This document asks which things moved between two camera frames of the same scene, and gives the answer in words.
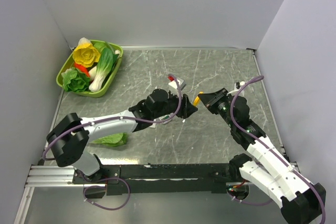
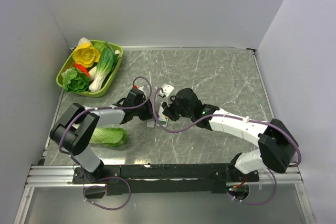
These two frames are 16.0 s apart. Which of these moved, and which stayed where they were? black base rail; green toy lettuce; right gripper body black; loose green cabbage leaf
Moved: right gripper body black
Stayed: green toy lettuce; black base rail; loose green cabbage leaf
